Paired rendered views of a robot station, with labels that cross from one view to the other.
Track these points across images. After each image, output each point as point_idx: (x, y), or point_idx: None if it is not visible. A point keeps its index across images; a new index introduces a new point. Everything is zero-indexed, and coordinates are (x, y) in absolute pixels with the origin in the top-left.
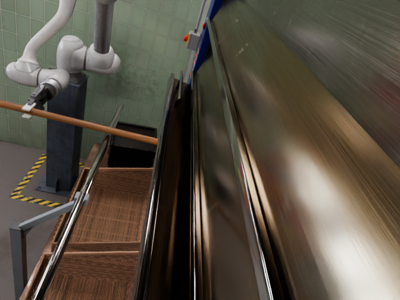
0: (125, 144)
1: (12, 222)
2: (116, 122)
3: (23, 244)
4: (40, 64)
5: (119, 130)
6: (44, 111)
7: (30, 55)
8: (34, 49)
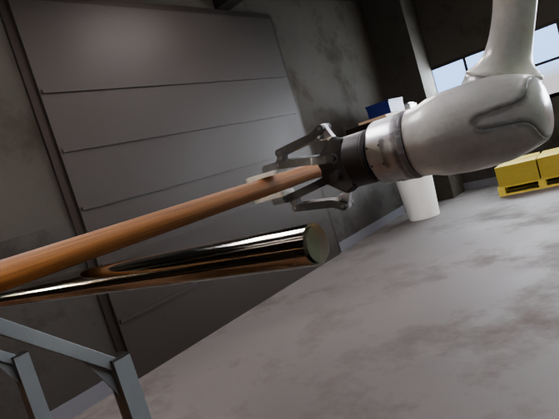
0: None
1: (125, 352)
2: (136, 270)
3: (123, 410)
4: (501, 74)
5: (26, 252)
6: (242, 184)
7: (486, 47)
8: (493, 21)
